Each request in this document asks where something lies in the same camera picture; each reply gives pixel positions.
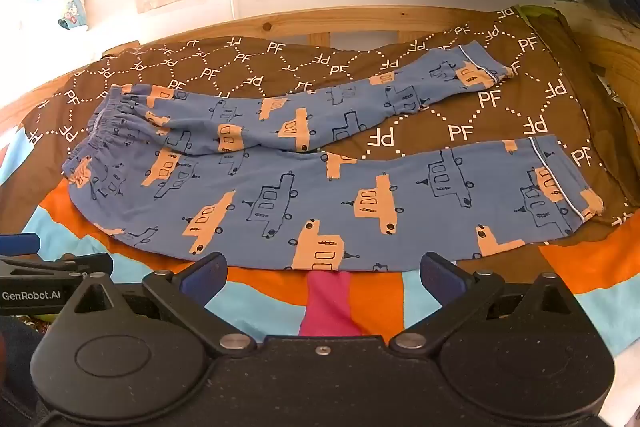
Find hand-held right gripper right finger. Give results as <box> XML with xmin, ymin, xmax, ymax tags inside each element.
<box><xmin>387</xmin><ymin>252</ymin><xmax>583</xmax><ymax>355</ymax></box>

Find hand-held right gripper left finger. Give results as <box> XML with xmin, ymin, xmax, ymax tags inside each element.
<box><xmin>62</xmin><ymin>252</ymin><xmax>258</xmax><ymax>355</ymax></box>

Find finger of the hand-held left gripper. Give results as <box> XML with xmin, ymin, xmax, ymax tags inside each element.
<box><xmin>0</xmin><ymin>233</ymin><xmax>42</xmax><ymax>256</ymax></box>
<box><xmin>55</xmin><ymin>252</ymin><xmax>115</xmax><ymax>277</ymax></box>

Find blue printed pants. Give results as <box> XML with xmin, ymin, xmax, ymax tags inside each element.
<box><xmin>62</xmin><ymin>44</ymin><xmax>606</xmax><ymax>273</ymax></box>

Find brown patterned blanket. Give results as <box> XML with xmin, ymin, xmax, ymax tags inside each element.
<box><xmin>20</xmin><ymin>7</ymin><xmax>640</xmax><ymax>288</ymax></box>

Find green cloth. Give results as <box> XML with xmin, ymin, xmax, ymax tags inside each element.
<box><xmin>520</xmin><ymin>4</ymin><xmax>557</xmax><ymax>20</ymax></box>

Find wooden bed frame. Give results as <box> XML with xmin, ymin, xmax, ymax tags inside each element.
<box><xmin>0</xmin><ymin>4</ymin><xmax>640</xmax><ymax>128</ymax></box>

